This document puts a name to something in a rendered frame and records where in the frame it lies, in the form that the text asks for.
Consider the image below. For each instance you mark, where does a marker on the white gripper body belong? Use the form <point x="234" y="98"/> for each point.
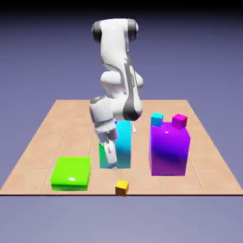
<point x="110" y="151"/>

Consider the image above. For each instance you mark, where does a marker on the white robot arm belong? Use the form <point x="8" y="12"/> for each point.
<point x="114" y="57"/>

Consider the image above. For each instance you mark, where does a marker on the small yellow cube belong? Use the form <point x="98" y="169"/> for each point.
<point x="121" y="187"/>

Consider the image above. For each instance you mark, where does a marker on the small cyan cube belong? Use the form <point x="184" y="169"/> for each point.
<point x="156" y="119"/>

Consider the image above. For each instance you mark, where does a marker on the small magenta cube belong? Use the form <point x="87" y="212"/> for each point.
<point x="179" y="120"/>

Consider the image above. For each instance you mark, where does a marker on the large cyan box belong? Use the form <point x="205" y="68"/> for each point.
<point x="123" y="144"/>

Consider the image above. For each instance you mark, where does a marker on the large green box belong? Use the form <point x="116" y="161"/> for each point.
<point x="73" y="170"/>

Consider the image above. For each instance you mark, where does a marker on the large purple box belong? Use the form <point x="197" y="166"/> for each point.
<point x="169" y="150"/>

